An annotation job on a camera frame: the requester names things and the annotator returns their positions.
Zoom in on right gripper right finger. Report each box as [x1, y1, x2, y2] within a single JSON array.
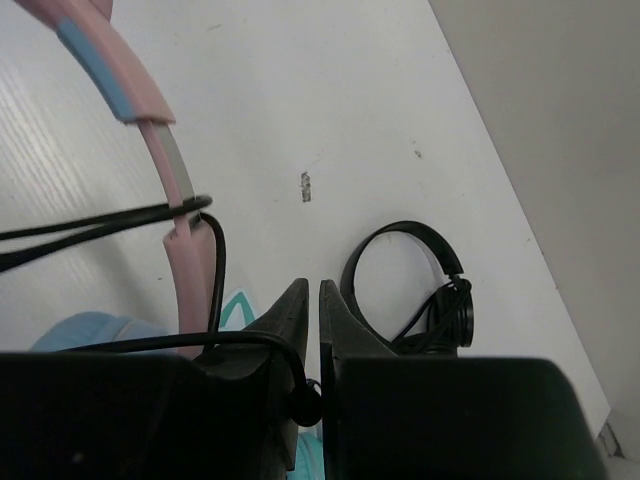
[[319, 280, 607, 479]]

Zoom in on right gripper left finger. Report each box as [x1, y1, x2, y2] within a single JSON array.
[[1, 278, 309, 479]]

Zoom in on black headphone audio cable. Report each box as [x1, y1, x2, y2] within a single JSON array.
[[0, 194, 324, 427]]

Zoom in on pink blue cat-ear headphones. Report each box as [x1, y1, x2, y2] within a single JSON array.
[[3, 1, 224, 334]]

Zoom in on black headphones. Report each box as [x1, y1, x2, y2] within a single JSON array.
[[339, 220, 474, 357]]

